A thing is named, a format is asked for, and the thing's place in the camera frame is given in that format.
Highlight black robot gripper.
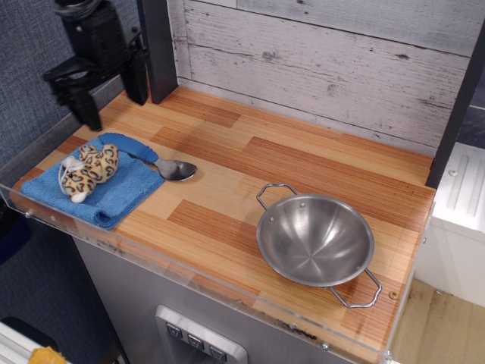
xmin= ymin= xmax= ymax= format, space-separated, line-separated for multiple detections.
xmin=43 ymin=5 xmax=148 ymax=131

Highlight leopard print plush toy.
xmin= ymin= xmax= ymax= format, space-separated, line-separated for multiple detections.
xmin=58 ymin=144 xmax=120 ymax=203

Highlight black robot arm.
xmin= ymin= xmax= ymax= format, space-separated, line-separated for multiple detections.
xmin=43 ymin=1 xmax=149 ymax=131

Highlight blue folded cloth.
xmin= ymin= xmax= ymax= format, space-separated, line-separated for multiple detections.
xmin=21 ymin=137 xmax=164 ymax=230

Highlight silver cabinet with button panel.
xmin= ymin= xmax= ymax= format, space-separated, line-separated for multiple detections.
xmin=75 ymin=239 xmax=383 ymax=363

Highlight yellow object at bottom left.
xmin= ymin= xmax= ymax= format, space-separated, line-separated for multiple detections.
xmin=27 ymin=347 xmax=67 ymax=364

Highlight white grooved side cabinet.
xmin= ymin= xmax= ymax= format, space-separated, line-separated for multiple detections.
xmin=415 ymin=143 xmax=484 ymax=306

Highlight dark left vertical post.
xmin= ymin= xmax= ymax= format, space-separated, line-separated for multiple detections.
xmin=136 ymin=0 xmax=178 ymax=104

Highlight dark vertical post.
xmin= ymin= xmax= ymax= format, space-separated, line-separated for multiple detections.
xmin=418 ymin=1 xmax=484 ymax=188
xmin=136 ymin=0 xmax=178 ymax=104

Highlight blue handled metal spoon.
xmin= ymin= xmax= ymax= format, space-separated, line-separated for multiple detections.
xmin=99 ymin=133 xmax=198 ymax=181

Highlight stainless steel two-handled pot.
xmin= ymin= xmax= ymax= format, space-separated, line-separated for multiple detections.
xmin=256 ymin=191 xmax=375 ymax=293

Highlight dark right vertical post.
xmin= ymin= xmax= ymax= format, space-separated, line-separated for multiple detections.
xmin=418 ymin=1 xmax=484 ymax=188

